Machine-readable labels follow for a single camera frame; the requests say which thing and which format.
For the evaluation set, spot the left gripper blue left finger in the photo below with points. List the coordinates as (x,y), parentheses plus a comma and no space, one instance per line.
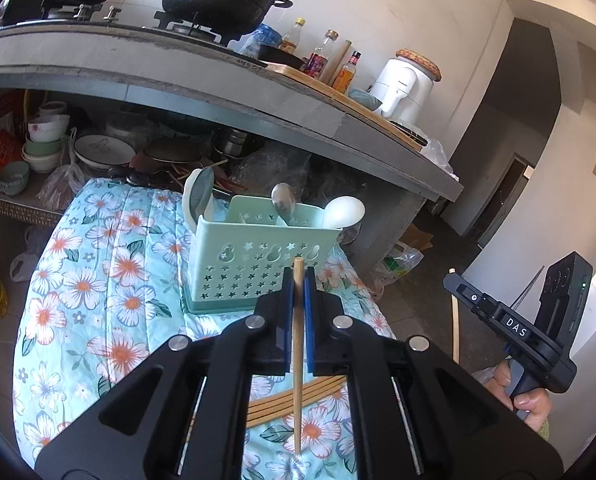
(270,347)

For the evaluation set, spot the plastic bag on floor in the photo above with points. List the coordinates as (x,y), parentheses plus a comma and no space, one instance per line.
(401,260)

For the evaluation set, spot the white plastic spoon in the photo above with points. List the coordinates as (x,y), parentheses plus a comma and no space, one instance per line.
(342,212)

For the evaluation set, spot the bundle of chopsticks on table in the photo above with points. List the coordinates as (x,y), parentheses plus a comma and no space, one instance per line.
(280,405)

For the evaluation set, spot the oil bottle yellow cap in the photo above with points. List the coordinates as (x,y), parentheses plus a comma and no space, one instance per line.
(291,39)

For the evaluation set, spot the wooden chopstick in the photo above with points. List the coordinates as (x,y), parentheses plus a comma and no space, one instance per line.
(298,349)
(455,329)

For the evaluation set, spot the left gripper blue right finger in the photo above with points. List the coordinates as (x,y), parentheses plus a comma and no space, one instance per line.
(325,351)

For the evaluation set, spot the floral quilted table cover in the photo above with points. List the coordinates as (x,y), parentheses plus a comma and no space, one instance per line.
(108,290)

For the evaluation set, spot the cardboard box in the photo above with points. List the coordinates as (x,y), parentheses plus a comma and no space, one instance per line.
(415,238)

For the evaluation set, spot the green plastic utensil caddy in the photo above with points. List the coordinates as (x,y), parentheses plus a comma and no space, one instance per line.
(241,257)

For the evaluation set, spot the metal spoon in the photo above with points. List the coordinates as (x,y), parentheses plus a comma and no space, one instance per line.
(283,201)

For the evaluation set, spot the person's right hand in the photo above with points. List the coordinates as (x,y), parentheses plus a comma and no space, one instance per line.
(535,403)

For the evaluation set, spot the sauce bottle red label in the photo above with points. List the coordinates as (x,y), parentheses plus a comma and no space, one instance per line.
(319,57)

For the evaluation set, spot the wooden cutting board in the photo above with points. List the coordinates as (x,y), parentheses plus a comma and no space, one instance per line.
(346,104)

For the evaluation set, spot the white plate under counter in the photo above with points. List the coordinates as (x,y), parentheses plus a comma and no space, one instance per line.
(103,152)

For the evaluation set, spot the gas stove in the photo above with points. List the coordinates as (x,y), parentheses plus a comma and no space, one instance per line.
(162,27)

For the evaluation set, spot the stack of bowls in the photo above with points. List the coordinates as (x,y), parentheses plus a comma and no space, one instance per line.
(44,141)

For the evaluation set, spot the orange sauce bottle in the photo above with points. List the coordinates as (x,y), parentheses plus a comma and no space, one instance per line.
(346,73)

